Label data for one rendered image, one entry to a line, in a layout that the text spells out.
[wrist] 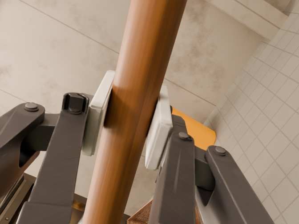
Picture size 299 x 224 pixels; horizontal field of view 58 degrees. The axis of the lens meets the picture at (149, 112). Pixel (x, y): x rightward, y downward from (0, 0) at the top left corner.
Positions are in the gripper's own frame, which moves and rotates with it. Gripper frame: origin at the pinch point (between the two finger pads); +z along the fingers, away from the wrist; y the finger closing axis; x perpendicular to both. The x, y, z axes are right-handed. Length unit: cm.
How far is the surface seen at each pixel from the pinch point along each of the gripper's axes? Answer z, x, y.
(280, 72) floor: 247, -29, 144
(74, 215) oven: 147, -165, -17
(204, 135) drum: 269, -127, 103
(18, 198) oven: 130, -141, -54
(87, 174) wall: 326, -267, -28
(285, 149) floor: 169, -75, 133
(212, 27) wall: 328, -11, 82
